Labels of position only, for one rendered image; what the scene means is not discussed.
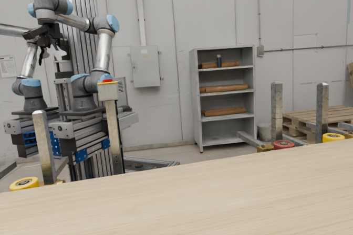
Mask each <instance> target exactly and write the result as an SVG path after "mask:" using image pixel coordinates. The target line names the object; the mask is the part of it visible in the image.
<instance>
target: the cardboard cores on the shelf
mask: <svg viewBox="0 0 353 235"><path fill-rule="evenodd" d="M239 65H240V62H239V61H227V62H221V66H222V68H223V67H237V66H239ZM208 68H217V62H213V63H202V64H201V65H198V69H208ZM246 89H248V84H230V85H223V86H210V87H199V91H200V93H213V92H226V91H238V90H246ZM239 113H246V109H245V108H243V107H235V108H223V109H211V110H201V114H204V117H209V116H219V115H229V114H239Z"/></svg>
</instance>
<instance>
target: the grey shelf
mask: <svg viewBox="0 0 353 235"><path fill-rule="evenodd" d="M240 53H241V60H240ZM217 55H221V62H227V61H239V62H240V65H239V66H237V67H223V68H208V69H198V65H201V64H202V63H213V62H217ZM189 58H190V74H191V91H192V107H193V124H194V140H195V145H196V144H198V146H199V147H200V153H203V146H210V145H217V144H229V143H238V142H244V141H243V140H242V139H240V138H238V137H237V136H236V132H238V131H241V132H243V133H245V134H247V135H249V136H250V137H252V138H254V139H257V128H256V75H255V45H239V46H223V47H206V48H194V49H192V50H191V51H189ZM230 84H248V89H246V90H238V91H226V92H213V93H200V91H199V87H210V86H223V85H230ZM241 93H242V95H241ZM235 107H243V108H245V109H246V113H239V114H229V115H219V116H209V117H204V114H201V110H211V109H223V108H235ZM242 124H243V131H242Z"/></svg>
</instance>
